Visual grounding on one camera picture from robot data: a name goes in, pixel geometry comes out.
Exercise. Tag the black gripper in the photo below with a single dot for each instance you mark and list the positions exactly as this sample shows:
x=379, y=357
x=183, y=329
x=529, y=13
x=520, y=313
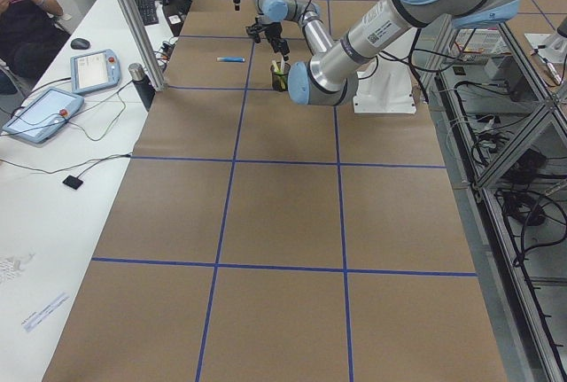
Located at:
x=274, y=30

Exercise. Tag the blue marker pen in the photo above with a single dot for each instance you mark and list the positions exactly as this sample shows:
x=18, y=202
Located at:
x=231, y=59

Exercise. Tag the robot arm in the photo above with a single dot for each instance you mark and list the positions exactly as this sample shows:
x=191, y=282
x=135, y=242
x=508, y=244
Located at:
x=305, y=13
x=330, y=77

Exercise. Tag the black mesh pen cup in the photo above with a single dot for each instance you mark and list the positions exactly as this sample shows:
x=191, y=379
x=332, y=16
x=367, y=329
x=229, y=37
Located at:
x=279, y=82

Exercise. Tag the dark water bottle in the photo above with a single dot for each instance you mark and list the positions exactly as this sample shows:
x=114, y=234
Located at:
x=142, y=83

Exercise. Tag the black keyboard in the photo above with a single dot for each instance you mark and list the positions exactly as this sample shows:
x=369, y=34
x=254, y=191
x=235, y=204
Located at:
x=148, y=12

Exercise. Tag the far teach pendant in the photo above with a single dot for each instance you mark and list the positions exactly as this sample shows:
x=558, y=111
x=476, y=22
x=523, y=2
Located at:
x=98, y=70

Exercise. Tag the teach pendant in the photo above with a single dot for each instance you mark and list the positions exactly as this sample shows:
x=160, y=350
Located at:
x=44, y=116
x=98, y=70

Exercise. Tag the computer mouse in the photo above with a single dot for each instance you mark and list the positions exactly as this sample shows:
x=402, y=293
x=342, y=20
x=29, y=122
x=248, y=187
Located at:
x=80, y=44

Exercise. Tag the small black pad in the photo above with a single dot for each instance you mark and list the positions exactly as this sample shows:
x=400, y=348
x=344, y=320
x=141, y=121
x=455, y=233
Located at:
x=73, y=182

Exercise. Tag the seated person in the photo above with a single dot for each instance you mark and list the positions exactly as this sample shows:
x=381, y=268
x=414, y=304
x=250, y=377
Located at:
x=30, y=40

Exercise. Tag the near teach pendant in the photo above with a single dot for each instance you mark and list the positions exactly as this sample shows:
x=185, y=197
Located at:
x=44, y=116

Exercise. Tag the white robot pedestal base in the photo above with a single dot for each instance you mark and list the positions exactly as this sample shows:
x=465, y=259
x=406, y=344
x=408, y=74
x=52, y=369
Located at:
x=385, y=87

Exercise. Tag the aluminium frame post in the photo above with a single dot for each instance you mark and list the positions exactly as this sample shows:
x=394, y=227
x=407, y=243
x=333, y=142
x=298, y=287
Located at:
x=143, y=44

